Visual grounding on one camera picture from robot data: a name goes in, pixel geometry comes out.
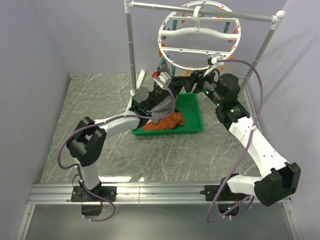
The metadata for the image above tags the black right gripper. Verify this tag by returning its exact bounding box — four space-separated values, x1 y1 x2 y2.
179 67 224 107

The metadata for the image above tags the teal clothes peg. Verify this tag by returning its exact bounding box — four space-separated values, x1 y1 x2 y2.
171 65 176 77
172 19 178 31
160 56 167 65

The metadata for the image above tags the grey striped boxer underwear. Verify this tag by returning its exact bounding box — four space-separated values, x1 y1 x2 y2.
150 63 173 125

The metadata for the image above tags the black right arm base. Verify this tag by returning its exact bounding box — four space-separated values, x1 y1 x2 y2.
199 184 247 202

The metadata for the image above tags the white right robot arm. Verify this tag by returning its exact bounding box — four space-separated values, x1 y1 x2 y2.
182 69 301 207

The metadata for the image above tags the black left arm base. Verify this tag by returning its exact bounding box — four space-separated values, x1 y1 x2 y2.
70 185 117 202

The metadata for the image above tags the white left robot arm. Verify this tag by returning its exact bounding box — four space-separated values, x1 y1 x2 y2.
64 73 193 201

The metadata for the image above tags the orange white underwear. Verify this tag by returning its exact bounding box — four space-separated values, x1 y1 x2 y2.
141 111 185 131

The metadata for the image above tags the white round clip hanger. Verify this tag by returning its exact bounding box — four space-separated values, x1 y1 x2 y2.
157 0 242 71

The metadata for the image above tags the green plastic tray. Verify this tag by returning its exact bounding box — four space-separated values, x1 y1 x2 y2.
131 93 203 137

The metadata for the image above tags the white grey drying rack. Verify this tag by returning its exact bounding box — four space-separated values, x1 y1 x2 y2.
124 0 286 95

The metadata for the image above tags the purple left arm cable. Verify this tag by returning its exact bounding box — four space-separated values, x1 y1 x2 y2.
57 76 177 222

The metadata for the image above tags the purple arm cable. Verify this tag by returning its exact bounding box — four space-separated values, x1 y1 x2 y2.
206 58 264 223
57 76 177 222

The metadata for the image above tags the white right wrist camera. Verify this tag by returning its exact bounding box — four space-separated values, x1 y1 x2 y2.
203 53 224 77

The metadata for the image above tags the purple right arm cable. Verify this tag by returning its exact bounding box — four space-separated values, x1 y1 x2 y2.
206 58 264 223

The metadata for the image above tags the aluminium mounting rail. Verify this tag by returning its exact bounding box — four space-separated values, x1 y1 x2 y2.
27 182 211 206

